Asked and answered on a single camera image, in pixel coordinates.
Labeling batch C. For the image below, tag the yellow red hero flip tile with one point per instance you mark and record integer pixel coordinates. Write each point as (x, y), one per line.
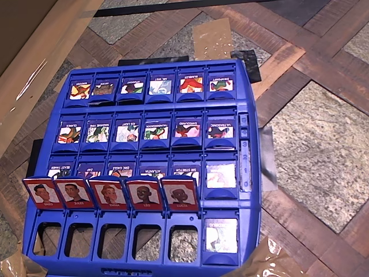
(80, 91)

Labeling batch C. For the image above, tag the black tape strip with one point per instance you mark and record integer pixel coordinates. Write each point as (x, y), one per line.
(250, 69)
(268, 155)

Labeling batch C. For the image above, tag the Bumbler blue flip tile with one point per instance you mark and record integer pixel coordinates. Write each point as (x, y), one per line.
(191, 85)

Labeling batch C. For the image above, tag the brown cardboard box wall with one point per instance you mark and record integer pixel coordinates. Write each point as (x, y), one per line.
(17, 23)

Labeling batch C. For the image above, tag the purple Ultrasonic game card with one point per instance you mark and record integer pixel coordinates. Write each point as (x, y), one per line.
(220, 132)

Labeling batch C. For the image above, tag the purple Beast Tamer game card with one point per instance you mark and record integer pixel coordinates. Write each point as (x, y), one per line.
(60, 167)

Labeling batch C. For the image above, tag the brown-red character game card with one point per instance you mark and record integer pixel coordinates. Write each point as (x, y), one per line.
(69, 135)

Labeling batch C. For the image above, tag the purple Zap game card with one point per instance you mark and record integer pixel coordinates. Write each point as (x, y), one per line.
(92, 168)

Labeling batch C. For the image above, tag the blue plastic guessing game board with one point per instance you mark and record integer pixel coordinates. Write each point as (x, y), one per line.
(250, 219)

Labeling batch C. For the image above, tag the brown packing tape piece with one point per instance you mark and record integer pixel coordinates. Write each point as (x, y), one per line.
(212, 40)
(64, 82)

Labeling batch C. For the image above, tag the red tile Enzo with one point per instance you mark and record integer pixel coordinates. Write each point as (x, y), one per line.
(43, 193)

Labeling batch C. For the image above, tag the red tile Jules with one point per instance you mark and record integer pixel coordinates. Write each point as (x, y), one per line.
(75, 192)

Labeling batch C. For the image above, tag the green-white character game card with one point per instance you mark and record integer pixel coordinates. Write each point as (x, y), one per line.
(97, 134)

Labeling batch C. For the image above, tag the red tile Lucia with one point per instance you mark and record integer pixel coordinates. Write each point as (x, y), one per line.
(179, 194)

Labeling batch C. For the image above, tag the brown dark hero flip tile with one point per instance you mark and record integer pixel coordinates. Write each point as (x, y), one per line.
(102, 90)

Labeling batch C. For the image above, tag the white character game card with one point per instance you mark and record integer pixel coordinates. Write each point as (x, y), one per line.
(127, 134)

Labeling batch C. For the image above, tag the green red hero flip tile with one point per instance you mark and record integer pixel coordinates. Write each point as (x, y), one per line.
(132, 88)

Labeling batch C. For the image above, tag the red tile Leo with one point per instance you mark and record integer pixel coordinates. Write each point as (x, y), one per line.
(144, 193)

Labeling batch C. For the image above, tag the purple illustrated game card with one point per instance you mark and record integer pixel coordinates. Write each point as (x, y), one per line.
(121, 167)

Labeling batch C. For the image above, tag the red tile Emma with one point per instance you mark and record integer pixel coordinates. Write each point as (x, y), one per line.
(109, 194)

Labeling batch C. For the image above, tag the long black tape line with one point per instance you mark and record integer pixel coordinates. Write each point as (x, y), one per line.
(144, 10)

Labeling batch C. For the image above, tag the Mr Mist blue flip tile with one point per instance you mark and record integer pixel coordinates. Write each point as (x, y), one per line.
(160, 87)

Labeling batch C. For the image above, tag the purple Safeguard game card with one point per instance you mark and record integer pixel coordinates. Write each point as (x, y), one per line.
(187, 131)

